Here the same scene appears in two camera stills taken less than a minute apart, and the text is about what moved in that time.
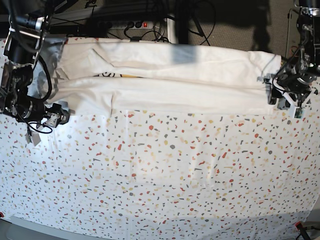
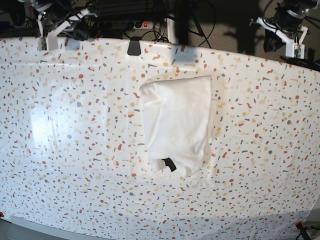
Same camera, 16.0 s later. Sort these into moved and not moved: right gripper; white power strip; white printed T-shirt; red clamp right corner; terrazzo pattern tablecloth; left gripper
Moved: white printed T-shirt; left gripper; right gripper
Not moved: white power strip; red clamp right corner; terrazzo pattern tablecloth
